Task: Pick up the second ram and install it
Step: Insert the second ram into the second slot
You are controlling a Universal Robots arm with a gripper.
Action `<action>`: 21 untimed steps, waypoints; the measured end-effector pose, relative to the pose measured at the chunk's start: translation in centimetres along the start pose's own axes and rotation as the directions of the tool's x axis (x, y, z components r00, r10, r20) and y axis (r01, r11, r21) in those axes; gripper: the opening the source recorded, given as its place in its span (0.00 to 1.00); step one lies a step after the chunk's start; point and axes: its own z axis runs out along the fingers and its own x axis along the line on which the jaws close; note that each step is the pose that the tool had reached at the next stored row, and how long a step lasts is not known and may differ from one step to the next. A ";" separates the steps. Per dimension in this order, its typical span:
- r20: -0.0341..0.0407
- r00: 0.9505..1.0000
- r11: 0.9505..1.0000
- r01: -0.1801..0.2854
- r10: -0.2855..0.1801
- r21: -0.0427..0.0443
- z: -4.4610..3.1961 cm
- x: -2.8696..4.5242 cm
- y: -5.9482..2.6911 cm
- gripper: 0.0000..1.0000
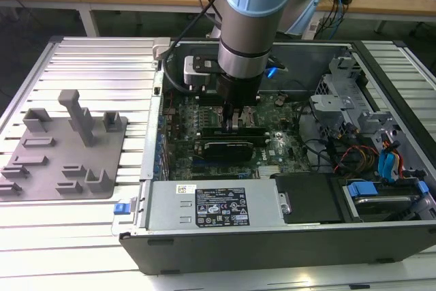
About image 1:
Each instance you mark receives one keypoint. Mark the grey parts rack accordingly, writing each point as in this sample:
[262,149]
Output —
[61,182]

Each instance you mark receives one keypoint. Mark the green motherboard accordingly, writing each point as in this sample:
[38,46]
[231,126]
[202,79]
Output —
[289,141]

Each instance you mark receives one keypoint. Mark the grey metal drive cage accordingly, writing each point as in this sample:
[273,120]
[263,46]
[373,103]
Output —
[335,100]

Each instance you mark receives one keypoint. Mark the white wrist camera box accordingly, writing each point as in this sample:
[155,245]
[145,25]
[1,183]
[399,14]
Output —
[190,73]

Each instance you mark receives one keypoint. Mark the blue case latch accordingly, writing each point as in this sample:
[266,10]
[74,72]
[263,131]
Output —
[122,209]

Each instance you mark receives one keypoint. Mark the black open PC case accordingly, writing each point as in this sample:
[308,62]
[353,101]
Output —
[272,250]

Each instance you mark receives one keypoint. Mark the hard disk in blue carrier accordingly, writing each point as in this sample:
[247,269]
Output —
[361,189]

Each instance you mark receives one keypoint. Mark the silver finned heat sink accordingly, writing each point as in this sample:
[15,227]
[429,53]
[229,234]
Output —
[270,172]

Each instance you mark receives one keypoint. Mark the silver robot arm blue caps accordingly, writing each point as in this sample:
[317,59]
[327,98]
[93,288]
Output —
[245,32]

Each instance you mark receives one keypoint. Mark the black RAM slot bank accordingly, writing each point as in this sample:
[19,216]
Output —
[207,100]
[211,138]

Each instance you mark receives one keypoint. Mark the black graphics card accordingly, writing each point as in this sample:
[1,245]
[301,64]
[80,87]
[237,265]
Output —
[228,151]

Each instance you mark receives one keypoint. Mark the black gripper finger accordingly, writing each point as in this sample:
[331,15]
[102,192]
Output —
[229,117]
[240,119]

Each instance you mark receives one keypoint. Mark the black plastic shroud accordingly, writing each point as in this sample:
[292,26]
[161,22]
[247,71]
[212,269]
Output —
[306,199]

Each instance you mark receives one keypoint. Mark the round coin battery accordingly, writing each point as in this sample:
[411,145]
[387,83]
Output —
[279,102]

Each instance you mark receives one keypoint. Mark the silver power supply unit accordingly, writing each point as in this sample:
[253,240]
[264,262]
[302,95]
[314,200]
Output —
[170,209]

